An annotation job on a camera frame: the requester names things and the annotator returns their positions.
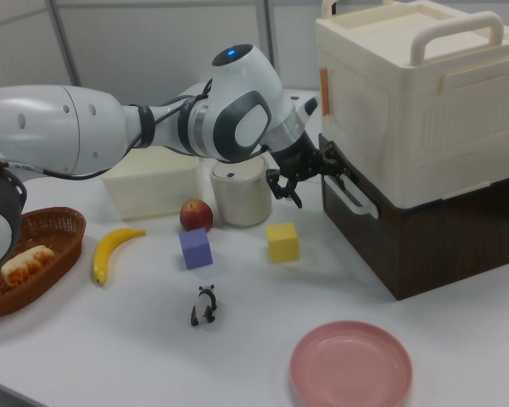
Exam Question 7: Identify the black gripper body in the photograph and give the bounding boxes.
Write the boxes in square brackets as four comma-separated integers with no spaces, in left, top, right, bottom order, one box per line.
[272,131,326,183]

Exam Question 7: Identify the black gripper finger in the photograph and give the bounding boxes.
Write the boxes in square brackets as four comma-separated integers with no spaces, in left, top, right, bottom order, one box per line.
[320,142,350,182]
[266,168,304,209]

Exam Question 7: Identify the brown drawer with white handle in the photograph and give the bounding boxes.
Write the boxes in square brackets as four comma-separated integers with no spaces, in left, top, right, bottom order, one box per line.
[320,133,402,301]

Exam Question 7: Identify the brown wooden drawer housing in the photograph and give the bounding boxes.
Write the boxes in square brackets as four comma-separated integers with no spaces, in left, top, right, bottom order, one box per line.
[375,169,509,301]

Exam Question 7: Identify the cream lidded trash can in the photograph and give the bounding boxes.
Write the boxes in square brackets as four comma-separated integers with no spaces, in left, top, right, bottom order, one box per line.
[210,154,273,226]

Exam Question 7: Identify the yellow foam cube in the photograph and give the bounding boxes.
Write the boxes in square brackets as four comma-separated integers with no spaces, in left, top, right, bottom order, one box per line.
[266,221,301,265]

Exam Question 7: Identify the cream wooden cabinet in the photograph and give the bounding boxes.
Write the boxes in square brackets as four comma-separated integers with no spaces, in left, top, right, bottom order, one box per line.
[315,0,509,209]

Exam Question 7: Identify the red apple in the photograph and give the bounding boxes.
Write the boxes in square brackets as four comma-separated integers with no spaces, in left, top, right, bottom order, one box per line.
[179,198,215,232]

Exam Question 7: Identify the purple foam cube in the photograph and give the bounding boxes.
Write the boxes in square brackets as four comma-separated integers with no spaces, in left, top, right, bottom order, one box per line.
[178,227,214,271]

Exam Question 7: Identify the white square plastic bin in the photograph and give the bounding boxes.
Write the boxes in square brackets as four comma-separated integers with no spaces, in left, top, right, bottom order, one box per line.
[100,146,204,220]

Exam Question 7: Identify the panda toy figure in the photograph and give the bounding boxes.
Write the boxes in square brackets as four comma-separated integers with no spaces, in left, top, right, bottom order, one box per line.
[189,284,219,327]

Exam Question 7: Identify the pink plastic plate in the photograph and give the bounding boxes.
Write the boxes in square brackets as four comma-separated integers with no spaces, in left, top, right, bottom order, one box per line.
[289,321,413,407]

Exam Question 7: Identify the yellow banana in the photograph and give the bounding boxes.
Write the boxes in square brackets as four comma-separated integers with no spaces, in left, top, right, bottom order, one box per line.
[92,227,147,287]

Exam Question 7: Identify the brown wicker basket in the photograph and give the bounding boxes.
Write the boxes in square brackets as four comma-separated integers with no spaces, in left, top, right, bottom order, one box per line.
[0,206,87,319]

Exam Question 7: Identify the bread slice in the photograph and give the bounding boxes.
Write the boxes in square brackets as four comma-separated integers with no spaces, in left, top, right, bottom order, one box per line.
[0,244,56,289]

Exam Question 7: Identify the orange strip door handle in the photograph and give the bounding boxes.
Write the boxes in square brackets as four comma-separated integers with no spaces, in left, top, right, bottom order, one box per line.
[319,66,332,116]

